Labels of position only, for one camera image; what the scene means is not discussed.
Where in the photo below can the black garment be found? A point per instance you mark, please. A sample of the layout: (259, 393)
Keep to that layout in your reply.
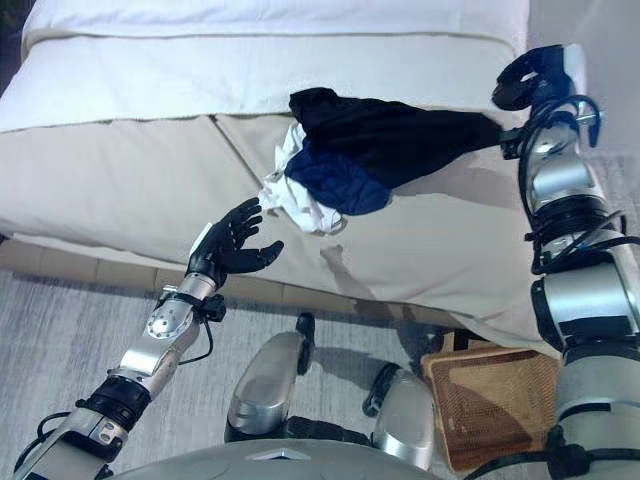
(390, 135)

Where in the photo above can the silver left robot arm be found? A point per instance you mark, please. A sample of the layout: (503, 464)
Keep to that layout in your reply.
(160, 330)

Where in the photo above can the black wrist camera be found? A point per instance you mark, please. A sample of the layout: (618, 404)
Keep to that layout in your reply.
(512, 142)
(214, 307)

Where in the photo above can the white duvet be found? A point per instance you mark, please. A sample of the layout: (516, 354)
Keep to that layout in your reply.
(200, 65)

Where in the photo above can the silver right robot leg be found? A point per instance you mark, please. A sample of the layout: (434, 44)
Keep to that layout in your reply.
(405, 420)

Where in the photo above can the large grey area rug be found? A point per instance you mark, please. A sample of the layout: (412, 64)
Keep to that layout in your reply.
(60, 340)

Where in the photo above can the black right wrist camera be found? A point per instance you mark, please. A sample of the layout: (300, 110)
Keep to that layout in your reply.
(512, 142)

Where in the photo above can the white garment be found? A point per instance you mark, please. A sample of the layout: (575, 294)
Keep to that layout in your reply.
(300, 205)

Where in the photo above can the grey robot torso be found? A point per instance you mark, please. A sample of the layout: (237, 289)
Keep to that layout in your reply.
(280, 462)

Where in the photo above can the silver left robot leg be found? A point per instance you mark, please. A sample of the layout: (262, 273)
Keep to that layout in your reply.
(265, 385)

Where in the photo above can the brown wicker basket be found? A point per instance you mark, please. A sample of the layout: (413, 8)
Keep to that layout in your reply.
(490, 400)

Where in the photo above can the beige bed cover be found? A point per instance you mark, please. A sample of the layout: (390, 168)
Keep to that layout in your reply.
(125, 175)

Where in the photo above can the navy blue garment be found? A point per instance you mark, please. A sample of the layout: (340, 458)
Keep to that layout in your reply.
(340, 185)

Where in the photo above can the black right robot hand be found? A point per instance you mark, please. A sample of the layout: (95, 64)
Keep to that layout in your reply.
(545, 70)

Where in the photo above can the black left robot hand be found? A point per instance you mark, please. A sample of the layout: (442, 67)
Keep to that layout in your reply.
(225, 245)

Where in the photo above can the silver robot leg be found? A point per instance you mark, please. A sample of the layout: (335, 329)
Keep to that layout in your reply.
(405, 420)
(265, 385)

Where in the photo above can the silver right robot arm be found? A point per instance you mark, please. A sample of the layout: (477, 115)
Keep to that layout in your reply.
(580, 300)

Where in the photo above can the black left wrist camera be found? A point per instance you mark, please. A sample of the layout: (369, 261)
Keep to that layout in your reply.
(214, 307)

